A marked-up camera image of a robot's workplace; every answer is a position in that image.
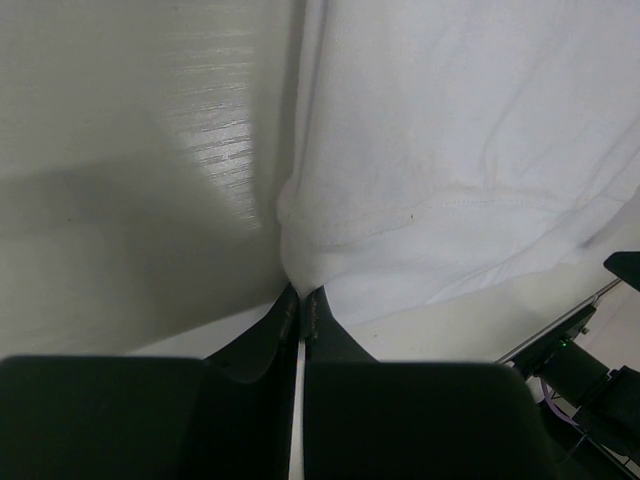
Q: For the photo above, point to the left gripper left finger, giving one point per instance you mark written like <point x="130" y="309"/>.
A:
<point x="226" y="416"/>

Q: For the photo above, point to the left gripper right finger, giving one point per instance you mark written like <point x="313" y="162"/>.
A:
<point x="368" y="419"/>

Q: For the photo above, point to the white skirt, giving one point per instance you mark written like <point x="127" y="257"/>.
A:
<point x="444" y="147"/>

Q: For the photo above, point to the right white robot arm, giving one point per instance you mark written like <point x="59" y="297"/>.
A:
<point x="592" y="409"/>

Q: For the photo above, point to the aluminium table frame rail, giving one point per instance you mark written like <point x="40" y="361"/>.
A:
<point x="590" y="301"/>

